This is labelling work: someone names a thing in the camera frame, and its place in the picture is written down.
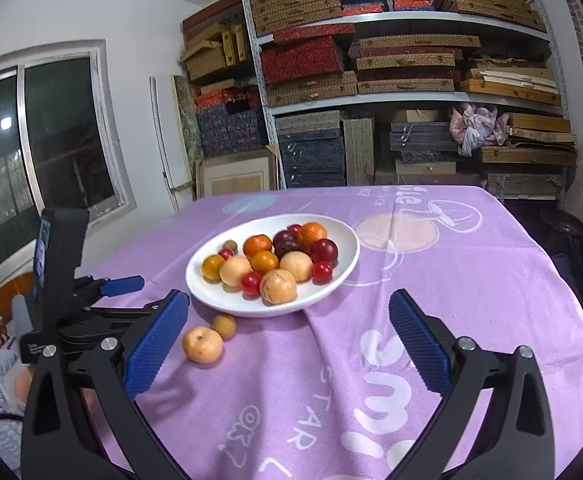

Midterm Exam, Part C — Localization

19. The small red cherry tomato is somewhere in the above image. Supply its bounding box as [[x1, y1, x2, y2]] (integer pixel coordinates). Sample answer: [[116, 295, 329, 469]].
[[311, 260, 333, 285]]

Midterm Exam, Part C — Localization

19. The white board leaning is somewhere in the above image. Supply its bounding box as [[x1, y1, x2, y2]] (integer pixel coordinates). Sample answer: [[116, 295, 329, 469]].
[[150, 74, 194, 211]]

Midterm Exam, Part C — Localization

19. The small orange tomato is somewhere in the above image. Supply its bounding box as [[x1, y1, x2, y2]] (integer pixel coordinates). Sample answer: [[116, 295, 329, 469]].
[[252, 252, 278, 275]]

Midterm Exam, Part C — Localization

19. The framed picture on floor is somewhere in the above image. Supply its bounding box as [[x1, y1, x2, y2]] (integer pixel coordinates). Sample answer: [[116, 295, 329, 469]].
[[195, 144, 280, 200]]

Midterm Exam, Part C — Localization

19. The person's left hand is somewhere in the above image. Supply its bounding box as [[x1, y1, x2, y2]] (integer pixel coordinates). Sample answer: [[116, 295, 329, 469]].
[[13, 369, 96, 411]]

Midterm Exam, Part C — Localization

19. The metal storage shelf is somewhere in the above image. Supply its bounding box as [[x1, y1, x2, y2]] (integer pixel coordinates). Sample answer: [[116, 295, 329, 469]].
[[178, 0, 580, 201]]

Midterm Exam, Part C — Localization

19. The orange mandarin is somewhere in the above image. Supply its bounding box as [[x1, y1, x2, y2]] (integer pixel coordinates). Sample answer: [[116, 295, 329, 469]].
[[243, 234, 272, 259], [297, 221, 328, 249]]

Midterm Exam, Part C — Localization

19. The window with white frame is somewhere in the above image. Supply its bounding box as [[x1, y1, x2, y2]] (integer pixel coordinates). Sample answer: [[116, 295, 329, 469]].
[[0, 40, 136, 285]]

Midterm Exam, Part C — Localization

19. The purple printed tablecloth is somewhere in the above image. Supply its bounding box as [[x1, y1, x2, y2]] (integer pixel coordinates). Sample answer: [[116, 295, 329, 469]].
[[82, 186, 583, 479]]

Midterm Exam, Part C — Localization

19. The beige apple-shaped fruit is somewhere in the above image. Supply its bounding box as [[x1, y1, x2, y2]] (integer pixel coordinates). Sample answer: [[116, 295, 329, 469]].
[[182, 326, 223, 364]]

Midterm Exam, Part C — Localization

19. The tan round fruit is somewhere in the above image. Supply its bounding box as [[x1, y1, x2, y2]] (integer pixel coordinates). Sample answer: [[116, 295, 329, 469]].
[[280, 250, 313, 283]]

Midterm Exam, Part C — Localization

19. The speckled tan melon fruit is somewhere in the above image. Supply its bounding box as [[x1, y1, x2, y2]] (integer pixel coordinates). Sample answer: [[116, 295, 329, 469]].
[[260, 269, 297, 306]]

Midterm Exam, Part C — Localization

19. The large dark red plum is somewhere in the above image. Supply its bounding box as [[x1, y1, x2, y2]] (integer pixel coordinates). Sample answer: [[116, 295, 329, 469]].
[[310, 238, 339, 264]]

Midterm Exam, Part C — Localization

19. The small brown longan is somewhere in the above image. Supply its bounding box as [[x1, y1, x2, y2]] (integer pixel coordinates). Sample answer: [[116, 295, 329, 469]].
[[222, 240, 238, 254], [211, 314, 237, 340]]

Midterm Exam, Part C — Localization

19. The yellow cherry tomato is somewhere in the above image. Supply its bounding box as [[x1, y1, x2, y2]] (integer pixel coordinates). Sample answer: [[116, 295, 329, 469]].
[[202, 254, 226, 283]]

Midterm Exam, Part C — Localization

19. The wooden chair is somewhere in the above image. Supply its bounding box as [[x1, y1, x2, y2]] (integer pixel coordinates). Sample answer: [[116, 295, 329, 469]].
[[0, 271, 34, 347]]

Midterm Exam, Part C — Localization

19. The dark brown passion fruit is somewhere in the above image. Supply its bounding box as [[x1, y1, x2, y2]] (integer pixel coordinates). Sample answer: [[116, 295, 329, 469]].
[[274, 240, 303, 259]]

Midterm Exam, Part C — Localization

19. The white oval plate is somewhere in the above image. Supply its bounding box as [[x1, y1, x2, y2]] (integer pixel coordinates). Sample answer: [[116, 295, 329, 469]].
[[185, 214, 361, 318]]

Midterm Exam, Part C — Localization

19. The pink plastic bag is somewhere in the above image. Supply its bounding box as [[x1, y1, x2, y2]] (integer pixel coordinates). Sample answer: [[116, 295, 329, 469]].
[[449, 103, 509, 157]]

